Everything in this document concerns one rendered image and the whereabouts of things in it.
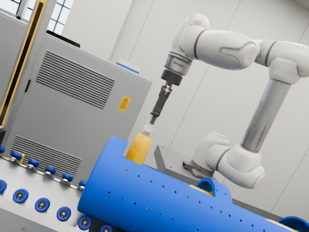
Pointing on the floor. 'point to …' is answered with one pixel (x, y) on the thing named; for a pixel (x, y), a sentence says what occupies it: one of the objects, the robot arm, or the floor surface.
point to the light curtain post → (25, 63)
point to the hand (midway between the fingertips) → (151, 122)
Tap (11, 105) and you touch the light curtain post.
